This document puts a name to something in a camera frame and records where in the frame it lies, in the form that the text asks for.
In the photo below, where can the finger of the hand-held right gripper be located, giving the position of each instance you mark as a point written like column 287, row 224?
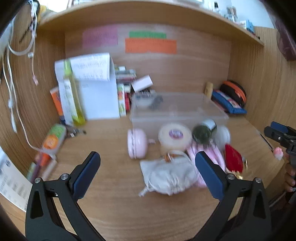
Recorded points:
column 278, row 126
column 274, row 135

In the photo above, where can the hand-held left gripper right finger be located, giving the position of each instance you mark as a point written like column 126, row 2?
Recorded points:
column 208, row 176

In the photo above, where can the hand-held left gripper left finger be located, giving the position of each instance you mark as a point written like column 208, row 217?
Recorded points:
column 89, row 171

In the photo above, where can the pink striped cloth pouch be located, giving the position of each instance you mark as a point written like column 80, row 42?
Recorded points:
column 217, row 154

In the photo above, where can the beige tape roll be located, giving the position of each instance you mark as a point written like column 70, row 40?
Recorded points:
column 172, row 142

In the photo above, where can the clear plastic storage bin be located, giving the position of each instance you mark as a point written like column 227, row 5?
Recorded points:
column 180, row 111

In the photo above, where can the wooden desktop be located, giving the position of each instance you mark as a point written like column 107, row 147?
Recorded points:
column 120, row 208

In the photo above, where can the person's right hand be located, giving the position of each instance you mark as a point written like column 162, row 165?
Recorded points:
column 290, row 179

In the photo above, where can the red pouch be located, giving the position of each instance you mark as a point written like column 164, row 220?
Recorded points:
column 233, row 157

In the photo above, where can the white round container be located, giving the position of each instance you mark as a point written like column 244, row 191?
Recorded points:
column 223, row 136

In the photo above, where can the dark green jar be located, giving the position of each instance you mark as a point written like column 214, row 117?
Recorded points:
column 201, row 133

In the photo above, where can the orange and green tube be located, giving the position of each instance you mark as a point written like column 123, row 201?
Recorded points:
column 52, row 141

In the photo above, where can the colourful packet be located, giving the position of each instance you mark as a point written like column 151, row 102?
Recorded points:
column 39, row 169

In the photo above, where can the pink round case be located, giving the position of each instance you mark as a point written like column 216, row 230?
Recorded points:
column 136, row 144

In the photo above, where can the blue zip pouch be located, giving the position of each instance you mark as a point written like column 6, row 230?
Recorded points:
column 229, row 103

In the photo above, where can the orange and black round case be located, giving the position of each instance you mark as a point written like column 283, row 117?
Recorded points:
column 234, row 91

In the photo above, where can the yellow green bottle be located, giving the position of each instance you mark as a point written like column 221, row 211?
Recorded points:
column 77, row 109

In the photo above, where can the white paper pad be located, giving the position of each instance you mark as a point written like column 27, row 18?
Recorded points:
column 99, row 102

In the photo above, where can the white and green box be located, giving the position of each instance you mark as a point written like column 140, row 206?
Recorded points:
column 66, row 97

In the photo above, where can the printed paper sheet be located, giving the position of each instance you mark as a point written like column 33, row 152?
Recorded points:
column 11, row 183

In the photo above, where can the orange box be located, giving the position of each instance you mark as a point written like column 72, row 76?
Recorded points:
column 56, row 99

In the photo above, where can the beige cylinder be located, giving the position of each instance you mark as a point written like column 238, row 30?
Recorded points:
column 208, row 89

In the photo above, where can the stack of books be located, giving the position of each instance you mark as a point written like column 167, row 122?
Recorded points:
column 121, row 97

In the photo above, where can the dark maroon bag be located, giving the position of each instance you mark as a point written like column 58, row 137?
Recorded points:
column 285, row 41

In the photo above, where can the small white box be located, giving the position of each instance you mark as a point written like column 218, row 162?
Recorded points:
column 142, row 83

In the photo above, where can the blue shelf item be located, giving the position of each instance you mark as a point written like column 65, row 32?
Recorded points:
column 250, row 25

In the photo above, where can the pink sticky note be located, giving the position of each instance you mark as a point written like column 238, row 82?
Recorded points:
column 100, row 36

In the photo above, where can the orange sticky note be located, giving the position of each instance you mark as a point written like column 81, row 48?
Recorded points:
column 150, row 46

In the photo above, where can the green sticky note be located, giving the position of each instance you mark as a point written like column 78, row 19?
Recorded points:
column 148, row 35

